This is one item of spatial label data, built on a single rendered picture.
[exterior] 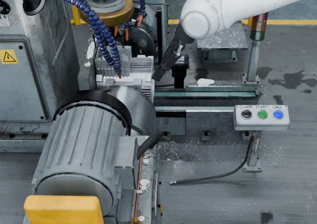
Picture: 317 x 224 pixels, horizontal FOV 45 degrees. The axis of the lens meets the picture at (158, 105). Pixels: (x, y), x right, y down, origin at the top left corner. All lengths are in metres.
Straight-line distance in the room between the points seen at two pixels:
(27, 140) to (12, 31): 0.46
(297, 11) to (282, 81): 2.53
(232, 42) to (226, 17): 0.87
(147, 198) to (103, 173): 0.19
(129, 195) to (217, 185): 0.55
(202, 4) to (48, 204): 0.61
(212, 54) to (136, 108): 0.88
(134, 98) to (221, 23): 0.35
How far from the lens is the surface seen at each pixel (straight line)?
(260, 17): 1.67
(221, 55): 1.98
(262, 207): 1.37
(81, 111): 0.85
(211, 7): 1.02
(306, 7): 4.48
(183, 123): 1.52
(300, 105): 1.78
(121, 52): 1.47
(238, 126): 1.27
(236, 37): 1.96
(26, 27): 1.22
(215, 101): 1.58
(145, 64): 1.42
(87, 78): 1.31
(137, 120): 1.14
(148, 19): 1.64
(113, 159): 0.79
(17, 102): 1.41
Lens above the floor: 1.90
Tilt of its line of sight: 40 degrees down
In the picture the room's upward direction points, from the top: 2 degrees counter-clockwise
